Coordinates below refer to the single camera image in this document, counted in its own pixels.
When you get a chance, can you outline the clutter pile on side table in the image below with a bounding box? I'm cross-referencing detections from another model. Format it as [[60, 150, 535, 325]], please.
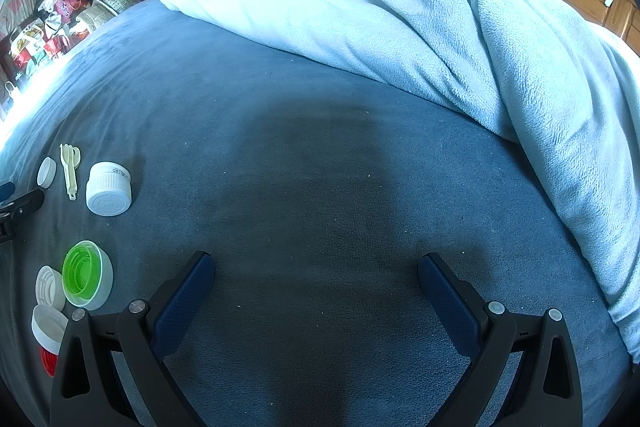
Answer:
[[1, 0, 139, 116]]

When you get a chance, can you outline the small white cap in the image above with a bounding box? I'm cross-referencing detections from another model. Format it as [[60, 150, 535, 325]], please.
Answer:
[[37, 156, 58, 190]]

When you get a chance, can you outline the cream plastic spoon set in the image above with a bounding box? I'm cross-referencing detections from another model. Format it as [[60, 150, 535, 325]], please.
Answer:
[[60, 144, 81, 202]]

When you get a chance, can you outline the white and red cap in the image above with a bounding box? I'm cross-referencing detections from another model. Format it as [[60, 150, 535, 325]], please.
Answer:
[[32, 305, 68, 377]]

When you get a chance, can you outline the white ribbed cap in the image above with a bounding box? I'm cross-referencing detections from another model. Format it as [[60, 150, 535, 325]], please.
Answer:
[[35, 265, 66, 311]]

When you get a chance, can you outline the white plastic jar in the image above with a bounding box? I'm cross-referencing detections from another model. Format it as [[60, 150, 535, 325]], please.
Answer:
[[86, 161, 132, 218]]

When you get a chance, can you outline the green and white cap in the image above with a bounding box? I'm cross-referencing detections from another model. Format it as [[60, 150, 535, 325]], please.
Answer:
[[62, 241, 114, 311]]

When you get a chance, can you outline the dark blue bed sheet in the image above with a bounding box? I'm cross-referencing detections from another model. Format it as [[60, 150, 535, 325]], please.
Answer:
[[1, 0, 632, 426]]

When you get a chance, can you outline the light blue fleece blanket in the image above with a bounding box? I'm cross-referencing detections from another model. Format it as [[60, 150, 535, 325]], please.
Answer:
[[160, 0, 639, 355]]

